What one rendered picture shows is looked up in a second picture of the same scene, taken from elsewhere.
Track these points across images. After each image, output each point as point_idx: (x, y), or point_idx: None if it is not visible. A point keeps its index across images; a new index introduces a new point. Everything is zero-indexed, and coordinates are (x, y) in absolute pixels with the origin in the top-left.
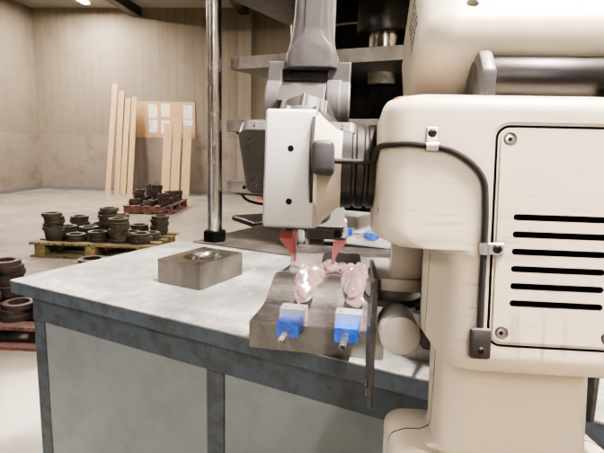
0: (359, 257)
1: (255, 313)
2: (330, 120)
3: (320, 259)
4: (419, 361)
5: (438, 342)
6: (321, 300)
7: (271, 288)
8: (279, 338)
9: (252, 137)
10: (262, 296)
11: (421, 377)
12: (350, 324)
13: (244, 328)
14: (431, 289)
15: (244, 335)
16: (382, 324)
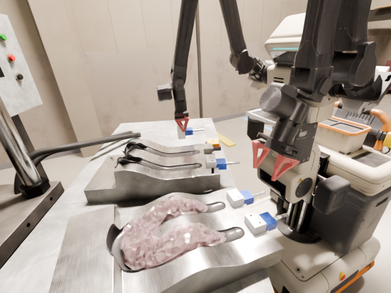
0: (114, 224)
1: (268, 254)
2: None
3: (116, 263)
4: (220, 188)
5: (327, 117)
6: (213, 225)
7: (226, 263)
8: (287, 213)
9: (390, 78)
10: None
11: (234, 184)
12: (244, 193)
13: (258, 291)
14: (322, 110)
15: (269, 279)
16: (317, 131)
